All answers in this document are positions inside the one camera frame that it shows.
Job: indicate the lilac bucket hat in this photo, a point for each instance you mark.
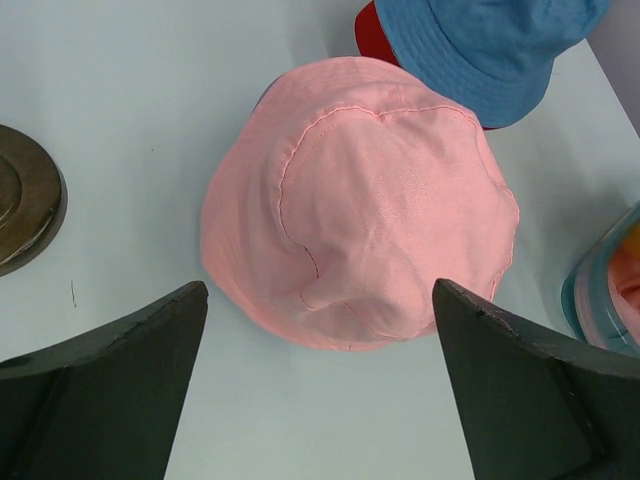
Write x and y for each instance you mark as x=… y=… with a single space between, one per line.
x=263 y=94

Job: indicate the brown wooden stand base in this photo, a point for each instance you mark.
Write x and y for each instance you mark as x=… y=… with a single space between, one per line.
x=34 y=199

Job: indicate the blue hat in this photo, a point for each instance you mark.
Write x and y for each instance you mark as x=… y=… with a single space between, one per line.
x=493 y=57

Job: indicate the red bucket hat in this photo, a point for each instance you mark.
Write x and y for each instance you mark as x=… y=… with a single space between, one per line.
x=372 y=35

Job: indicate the pink bucket hat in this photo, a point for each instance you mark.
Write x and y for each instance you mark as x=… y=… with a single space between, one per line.
x=349 y=192

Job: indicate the teal plastic basket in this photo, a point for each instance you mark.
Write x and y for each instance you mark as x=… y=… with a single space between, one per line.
x=624 y=233

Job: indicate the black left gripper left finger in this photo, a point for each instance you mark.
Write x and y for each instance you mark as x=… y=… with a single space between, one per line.
x=105 y=404

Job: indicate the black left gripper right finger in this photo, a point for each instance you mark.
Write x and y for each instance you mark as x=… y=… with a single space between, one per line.
x=534 y=403

